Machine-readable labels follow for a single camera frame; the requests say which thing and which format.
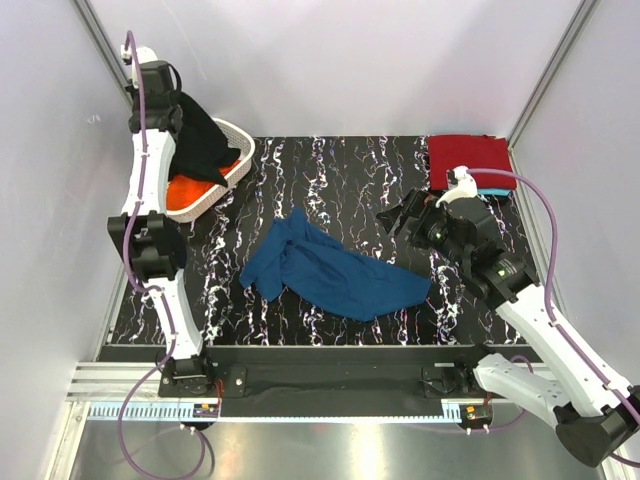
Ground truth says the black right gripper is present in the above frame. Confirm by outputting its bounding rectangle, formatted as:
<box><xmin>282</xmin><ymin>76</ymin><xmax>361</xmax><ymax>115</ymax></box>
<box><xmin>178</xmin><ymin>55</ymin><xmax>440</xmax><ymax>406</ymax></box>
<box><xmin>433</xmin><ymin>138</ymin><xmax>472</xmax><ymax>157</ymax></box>
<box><xmin>376</xmin><ymin>187</ymin><xmax>469</xmax><ymax>270</ymax></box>

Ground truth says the black t shirt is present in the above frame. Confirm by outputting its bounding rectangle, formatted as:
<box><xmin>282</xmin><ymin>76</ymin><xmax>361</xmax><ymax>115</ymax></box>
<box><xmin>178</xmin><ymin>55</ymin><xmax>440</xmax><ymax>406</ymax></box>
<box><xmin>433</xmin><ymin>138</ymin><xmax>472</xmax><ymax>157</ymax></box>
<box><xmin>168</xmin><ymin>92</ymin><xmax>239</xmax><ymax>184</ymax></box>

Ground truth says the blue printed t shirt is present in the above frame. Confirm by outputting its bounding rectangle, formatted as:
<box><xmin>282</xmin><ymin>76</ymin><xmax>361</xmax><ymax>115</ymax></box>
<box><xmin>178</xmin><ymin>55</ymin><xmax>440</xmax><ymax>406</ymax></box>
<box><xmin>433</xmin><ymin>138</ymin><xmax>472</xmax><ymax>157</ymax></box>
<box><xmin>240</xmin><ymin>208</ymin><xmax>432</xmax><ymax>322</ymax></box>

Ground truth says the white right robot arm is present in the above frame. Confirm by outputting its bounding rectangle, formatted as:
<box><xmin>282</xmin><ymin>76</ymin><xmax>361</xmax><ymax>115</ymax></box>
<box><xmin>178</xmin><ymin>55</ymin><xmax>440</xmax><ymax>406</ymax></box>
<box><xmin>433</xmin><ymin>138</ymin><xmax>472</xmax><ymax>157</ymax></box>
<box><xmin>376</xmin><ymin>190</ymin><xmax>639</xmax><ymax>468</ymax></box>

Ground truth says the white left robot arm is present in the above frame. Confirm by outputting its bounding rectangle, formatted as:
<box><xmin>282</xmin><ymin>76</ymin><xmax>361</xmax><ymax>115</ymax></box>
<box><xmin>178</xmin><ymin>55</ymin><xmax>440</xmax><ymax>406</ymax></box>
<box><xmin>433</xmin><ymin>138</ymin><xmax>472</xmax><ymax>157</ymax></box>
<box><xmin>107</xmin><ymin>38</ymin><xmax>216</xmax><ymax>396</ymax></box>

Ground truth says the red folded t shirt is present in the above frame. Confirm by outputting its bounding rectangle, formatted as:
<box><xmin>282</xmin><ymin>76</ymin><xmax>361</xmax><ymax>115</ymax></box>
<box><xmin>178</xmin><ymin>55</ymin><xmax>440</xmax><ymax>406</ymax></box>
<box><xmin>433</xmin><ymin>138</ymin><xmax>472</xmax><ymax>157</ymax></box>
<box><xmin>427</xmin><ymin>134</ymin><xmax>512</xmax><ymax>191</ymax></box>

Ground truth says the teal folded t shirt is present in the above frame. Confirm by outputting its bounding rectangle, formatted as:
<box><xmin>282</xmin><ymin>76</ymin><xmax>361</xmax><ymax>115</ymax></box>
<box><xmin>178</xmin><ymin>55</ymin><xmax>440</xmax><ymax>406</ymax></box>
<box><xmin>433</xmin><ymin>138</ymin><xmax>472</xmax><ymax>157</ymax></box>
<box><xmin>477</xmin><ymin>188</ymin><xmax>511</xmax><ymax>198</ymax></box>

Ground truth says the white plastic laundry basket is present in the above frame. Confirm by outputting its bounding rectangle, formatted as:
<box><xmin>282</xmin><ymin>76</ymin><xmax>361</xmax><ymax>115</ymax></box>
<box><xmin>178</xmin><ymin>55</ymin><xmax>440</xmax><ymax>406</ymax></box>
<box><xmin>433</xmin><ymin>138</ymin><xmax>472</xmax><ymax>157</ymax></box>
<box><xmin>167</xmin><ymin>118</ymin><xmax>256</xmax><ymax>223</ymax></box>

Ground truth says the orange t shirt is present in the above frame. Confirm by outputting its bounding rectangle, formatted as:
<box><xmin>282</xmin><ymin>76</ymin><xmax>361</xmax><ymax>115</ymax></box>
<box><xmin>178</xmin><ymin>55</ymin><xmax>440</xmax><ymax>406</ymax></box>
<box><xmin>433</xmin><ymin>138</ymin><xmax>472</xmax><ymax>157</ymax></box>
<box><xmin>166</xmin><ymin>174</ymin><xmax>221</xmax><ymax>211</ymax></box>

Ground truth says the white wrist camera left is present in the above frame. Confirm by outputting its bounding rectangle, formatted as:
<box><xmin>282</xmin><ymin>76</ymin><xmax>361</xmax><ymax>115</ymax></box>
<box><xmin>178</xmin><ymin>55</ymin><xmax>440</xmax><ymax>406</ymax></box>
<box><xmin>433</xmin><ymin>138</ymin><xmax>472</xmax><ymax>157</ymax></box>
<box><xmin>120</xmin><ymin>43</ymin><xmax>159</xmax><ymax>69</ymax></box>

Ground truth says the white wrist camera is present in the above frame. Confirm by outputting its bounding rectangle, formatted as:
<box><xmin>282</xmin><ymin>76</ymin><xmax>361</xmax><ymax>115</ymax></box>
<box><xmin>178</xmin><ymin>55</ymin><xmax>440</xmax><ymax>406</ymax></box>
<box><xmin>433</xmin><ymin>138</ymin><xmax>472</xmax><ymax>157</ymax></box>
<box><xmin>120</xmin><ymin>43</ymin><xmax>159</xmax><ymax>69</ymax></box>
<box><xmin>436</xmin><ymin>166</ymin><xmax>478</xmax><ymax>208</ymax></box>

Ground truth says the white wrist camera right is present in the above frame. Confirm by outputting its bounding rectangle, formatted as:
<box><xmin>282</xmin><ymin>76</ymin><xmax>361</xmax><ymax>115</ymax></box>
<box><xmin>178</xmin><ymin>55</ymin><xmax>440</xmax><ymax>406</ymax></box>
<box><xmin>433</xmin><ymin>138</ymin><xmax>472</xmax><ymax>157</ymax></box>
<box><xmin>436</xmin><ymin>166</ymin><xmax>478</xmax><ymax>208</ymax></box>

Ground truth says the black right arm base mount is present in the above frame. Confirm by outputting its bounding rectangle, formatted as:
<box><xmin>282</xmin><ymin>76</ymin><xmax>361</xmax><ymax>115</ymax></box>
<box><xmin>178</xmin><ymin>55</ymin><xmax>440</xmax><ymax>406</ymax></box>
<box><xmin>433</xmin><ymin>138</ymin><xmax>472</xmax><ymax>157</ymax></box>
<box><xmin>421</xmin><ymin>360</ymin><xmax>493</xmax><ymax>402</ymax></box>

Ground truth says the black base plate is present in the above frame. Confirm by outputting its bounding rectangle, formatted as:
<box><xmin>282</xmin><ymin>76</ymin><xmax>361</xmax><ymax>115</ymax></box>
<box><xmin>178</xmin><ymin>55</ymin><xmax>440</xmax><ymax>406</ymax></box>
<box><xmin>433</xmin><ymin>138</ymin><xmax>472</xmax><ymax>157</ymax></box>
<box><xmin>158</xmin><ymin>344</ymin><xmax>506</xmax><ymax>419</ymax></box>

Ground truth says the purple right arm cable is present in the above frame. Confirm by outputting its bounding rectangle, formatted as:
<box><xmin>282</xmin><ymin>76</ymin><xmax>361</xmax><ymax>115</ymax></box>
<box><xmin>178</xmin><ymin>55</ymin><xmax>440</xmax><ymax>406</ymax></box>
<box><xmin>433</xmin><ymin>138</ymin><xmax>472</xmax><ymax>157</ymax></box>
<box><xmin>462</xmin><ymin>167</ymin><xmax>640</xmax><ymax>469</ymax></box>

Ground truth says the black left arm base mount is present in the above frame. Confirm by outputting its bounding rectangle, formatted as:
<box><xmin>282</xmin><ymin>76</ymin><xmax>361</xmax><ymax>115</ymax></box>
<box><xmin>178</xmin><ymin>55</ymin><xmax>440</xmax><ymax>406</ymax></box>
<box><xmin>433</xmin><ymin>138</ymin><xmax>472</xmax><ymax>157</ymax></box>
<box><xmin>158</xmin><ymin>357</ymin><xmax>247</xmax><ymax>398</ymax></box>

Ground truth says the aluminium frame rail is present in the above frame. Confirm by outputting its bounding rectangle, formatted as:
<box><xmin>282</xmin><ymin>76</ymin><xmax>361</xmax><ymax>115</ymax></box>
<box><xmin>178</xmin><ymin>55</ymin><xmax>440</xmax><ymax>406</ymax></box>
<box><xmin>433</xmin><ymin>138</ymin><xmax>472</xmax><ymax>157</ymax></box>
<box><xmin>67</xmin><ymin>362</ymin><xmax>609</xmax><ymax>401</ymax></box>

